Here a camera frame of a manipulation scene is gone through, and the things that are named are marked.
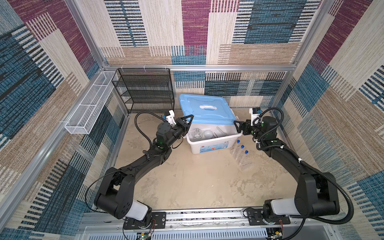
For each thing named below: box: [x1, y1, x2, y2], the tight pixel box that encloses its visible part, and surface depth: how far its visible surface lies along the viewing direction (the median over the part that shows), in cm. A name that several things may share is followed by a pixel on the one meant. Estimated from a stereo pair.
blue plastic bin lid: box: [178, 93, 237, 125], surface depth 89 cm
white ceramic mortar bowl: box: [203, 130, 214, 140], surface depth 107 cm
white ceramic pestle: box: [216, 126, 228, 136], surface depth 108 cm
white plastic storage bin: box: [186, 123, 243, 154], surface depth 91 cm
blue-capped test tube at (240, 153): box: [236, 144, 245, 162], surface depth 87 cm
